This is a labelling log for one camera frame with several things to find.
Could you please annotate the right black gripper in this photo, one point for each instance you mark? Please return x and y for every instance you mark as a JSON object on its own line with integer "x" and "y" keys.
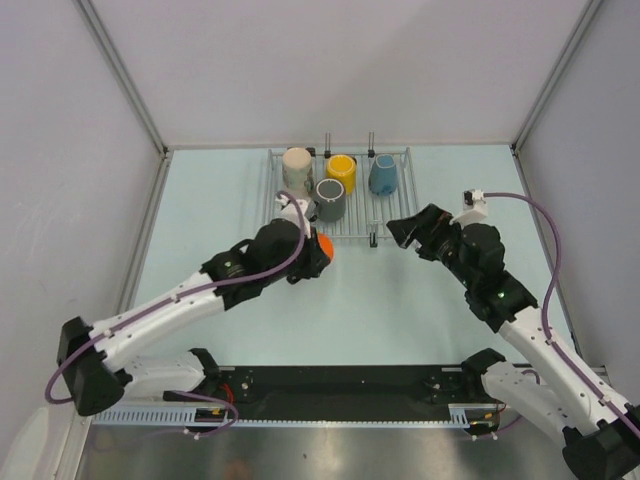
{"x": 426, "y": 227}

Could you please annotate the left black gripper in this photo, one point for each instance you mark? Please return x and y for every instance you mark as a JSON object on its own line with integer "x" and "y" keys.
{"x": 316, "y": 260}

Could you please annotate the orange cup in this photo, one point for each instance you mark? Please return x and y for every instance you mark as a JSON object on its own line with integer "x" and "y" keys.
{"x": 326, "y": 245}

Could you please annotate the grey cup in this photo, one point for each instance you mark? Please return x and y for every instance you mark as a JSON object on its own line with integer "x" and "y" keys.
{"x": 328, "y": 201}

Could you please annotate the metal wire dish rack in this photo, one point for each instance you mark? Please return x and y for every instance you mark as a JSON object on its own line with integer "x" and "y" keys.
{"x": 367, "y": 213}

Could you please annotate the yellow cup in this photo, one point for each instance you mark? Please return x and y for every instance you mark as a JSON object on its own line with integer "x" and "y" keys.
{"x": 342, "y": 168}

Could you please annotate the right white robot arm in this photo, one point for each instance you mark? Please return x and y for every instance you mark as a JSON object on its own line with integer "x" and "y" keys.
{"x": 596, "y": 427}

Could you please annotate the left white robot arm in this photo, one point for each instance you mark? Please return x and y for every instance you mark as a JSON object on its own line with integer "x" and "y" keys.
{"x": 102, "y": 363}

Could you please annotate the beige patterned cup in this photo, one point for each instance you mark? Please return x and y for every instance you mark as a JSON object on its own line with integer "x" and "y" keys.
{"x": 297, "y": 172}

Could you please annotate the blue floral cup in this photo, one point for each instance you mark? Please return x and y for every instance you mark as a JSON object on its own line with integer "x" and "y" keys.
{"x": 383, "y": 176}

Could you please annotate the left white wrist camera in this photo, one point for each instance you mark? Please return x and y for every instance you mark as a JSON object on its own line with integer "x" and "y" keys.
{"x": 291, "y": 208}

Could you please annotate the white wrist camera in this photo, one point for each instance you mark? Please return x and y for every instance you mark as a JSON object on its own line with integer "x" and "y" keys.
{"x": 291, "y": 208}
{"x": 472, "y": 205}

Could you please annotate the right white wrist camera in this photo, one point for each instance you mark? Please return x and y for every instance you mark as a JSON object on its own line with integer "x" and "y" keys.
{"x": 472, "y": 205}

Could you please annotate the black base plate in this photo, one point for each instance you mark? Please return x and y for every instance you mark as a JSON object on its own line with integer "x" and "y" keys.
{"x": 345, "y": 393}

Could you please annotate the right grey cable duct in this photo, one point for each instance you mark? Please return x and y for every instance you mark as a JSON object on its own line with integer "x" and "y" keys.
{"x": 483, "y": 414}

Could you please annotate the grey cable duct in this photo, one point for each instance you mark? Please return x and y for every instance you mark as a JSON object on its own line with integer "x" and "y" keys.
{"x": 173, "y": 416}
{"x": 483, "y": 414}

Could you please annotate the left aluminium frame post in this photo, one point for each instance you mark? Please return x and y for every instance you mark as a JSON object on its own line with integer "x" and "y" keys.
{"x": 116, "y": 64}

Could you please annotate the aluminium frame post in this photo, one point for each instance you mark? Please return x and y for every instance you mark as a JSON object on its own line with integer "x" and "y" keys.
{"x": 116, "y": 64}
{"x": 559, "y": 68}

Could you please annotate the left grey cable duct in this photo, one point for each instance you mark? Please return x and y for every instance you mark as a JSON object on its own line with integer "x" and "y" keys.
{"x": 173, "y": 416}

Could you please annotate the right aluminium frame post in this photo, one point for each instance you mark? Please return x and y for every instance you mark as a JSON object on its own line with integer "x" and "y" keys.
{"x": 559, "y": 68}

